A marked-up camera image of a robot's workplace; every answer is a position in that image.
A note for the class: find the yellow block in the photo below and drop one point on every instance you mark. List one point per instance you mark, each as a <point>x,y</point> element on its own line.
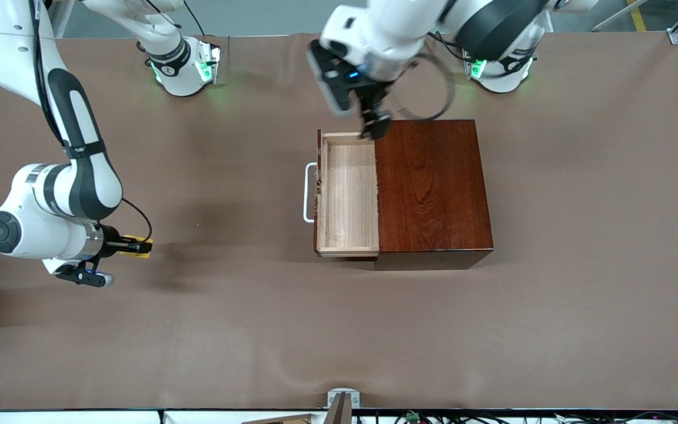
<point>146,254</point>

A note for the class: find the metal connector plate green light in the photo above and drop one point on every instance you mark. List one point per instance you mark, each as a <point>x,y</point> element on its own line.
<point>206,65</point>
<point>480,69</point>

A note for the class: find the grey metal rail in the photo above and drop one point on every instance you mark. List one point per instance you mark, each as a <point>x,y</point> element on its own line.
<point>615,17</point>

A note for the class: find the dark wooden cabinet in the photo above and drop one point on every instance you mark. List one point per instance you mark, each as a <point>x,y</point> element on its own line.
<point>433,194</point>

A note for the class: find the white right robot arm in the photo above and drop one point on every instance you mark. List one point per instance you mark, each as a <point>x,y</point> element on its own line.
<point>39,235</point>

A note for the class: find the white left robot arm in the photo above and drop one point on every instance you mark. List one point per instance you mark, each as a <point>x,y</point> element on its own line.
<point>392,35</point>

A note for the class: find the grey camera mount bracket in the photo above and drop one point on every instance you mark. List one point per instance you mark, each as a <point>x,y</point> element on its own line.
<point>344,412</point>

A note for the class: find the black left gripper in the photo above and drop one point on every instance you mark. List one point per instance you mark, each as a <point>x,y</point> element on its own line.
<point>373,102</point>

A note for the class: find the brown table cloth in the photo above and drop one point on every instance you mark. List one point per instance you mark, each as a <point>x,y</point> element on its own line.
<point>256,330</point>

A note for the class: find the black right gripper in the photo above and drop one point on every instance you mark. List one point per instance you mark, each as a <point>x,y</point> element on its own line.
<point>112,242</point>

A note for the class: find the green terminal connector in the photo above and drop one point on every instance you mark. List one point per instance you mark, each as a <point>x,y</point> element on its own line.
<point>413,417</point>

